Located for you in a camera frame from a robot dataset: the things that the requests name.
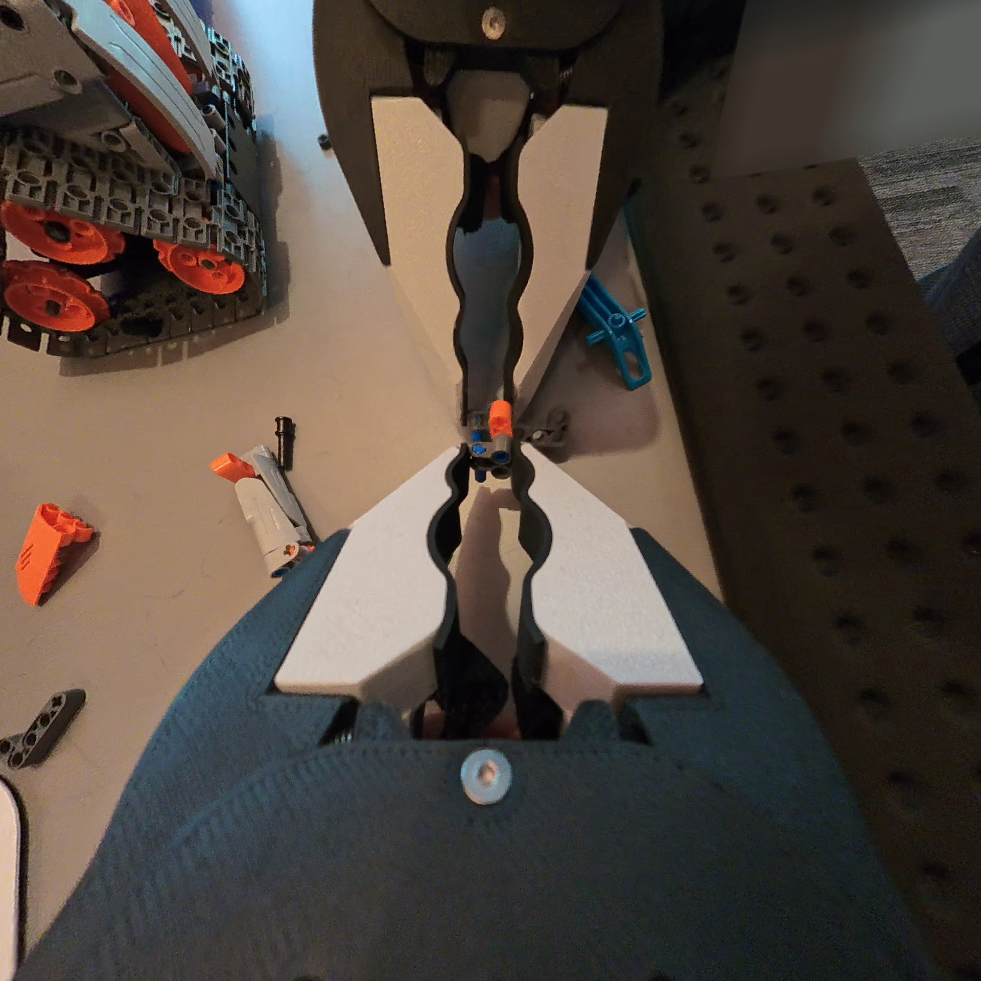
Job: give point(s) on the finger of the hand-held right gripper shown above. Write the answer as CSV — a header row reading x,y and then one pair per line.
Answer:
x,y
567,191
414,191

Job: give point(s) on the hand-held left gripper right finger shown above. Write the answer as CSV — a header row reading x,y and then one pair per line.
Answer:
x,y
613,613

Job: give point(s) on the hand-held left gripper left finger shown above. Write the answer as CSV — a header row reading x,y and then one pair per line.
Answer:
x,y
360,613

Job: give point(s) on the black axle pin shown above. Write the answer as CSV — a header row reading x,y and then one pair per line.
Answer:
x,y
285,443

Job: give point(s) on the orange connector with blue pins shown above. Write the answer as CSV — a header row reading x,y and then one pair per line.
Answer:
x,y
500,418

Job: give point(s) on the blue plastic tool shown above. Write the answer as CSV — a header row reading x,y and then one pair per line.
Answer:
x,y
617,329

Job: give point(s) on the tracked toy robot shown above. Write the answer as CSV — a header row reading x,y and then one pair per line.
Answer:
x,y
115,191

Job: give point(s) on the orange wedge piece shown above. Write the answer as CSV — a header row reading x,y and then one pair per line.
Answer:
x,y
50,552

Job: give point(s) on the dark grey short beam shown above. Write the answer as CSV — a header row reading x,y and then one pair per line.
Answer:
x,y
42,728

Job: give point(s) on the white book stand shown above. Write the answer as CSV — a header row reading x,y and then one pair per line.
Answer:
x,y
6,858

